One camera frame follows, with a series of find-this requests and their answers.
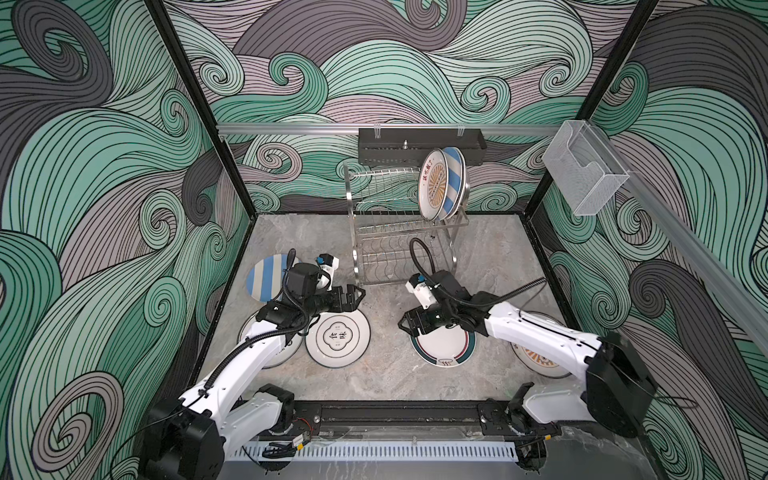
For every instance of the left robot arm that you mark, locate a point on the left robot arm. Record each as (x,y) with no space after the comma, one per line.
(192,436)

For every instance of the black wall shelf basket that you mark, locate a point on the black wall shelf basket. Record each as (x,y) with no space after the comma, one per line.
(409,147)

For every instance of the blue striped plate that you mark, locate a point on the blue striped plate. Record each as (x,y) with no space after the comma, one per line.
(456,164)
(263,281)

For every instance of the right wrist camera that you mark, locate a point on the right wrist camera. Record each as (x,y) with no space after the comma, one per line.
(417,286)

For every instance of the orange sunburst plate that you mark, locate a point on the orange sunburst plate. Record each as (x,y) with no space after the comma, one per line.
(432,184)
(539,364)

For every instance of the steel two-tier dish rack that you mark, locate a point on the steel two-tier dish rack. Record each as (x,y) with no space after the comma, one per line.
(384,217)

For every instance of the green red rimmed plate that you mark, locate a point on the green red rimmed plate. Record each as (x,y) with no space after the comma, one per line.
(445,347)

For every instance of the white slotted cable duct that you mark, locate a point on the white slotted cable duct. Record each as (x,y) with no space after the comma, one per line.
(398,451)

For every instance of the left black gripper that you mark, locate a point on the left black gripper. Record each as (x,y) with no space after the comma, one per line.
(350,304)

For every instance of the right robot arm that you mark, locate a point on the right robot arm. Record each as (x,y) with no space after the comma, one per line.
(610,383)

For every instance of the white plate red characters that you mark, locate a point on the white plate red characters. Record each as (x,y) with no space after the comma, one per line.
(289,350)

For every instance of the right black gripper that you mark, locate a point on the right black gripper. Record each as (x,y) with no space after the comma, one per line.
(410,315)

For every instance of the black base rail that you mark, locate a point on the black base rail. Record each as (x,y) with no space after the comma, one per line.
(491,417)

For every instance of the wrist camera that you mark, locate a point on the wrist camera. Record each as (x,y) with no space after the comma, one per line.
(328,264)
(417,286)

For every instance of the clear mesh wall bin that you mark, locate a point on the clear mesh wall bin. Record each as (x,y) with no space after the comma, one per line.
(585,166)

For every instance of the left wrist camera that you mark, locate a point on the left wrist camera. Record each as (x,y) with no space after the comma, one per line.
(328,264)

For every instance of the cream floral plate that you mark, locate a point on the cream floral plate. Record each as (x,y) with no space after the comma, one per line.
(466,188)

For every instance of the white plate green clover outline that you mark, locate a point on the white plate green clover outline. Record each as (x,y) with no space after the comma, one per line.
(338,340)

